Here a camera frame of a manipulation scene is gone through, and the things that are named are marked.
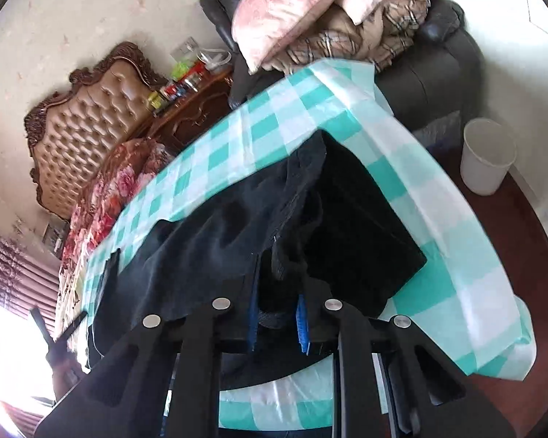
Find black pants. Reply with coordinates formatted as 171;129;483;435
88;131;427;388

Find teal checkered tablecloth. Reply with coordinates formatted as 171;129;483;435
79;58;538;432

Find pink striped curtain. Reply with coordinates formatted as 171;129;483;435
0;236;59;334

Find red floral blanket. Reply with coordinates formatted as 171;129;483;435
55;138;174;332

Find white waste bin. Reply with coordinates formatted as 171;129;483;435
460;118;517;196

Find tufted leather headboard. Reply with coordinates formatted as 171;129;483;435
24;42;167;219

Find dark wooden nightstand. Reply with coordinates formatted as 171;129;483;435
128;62;232;153

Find yellow jar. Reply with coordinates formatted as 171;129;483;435
147;91;165;111

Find black leather armchair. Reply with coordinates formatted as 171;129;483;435
200;0;482;138

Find green bag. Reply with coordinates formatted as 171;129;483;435
171;60;195;81

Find large pink pillow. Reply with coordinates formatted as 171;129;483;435
231;0;334;74

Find white charger cable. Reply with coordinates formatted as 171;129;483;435
197;47;233;73

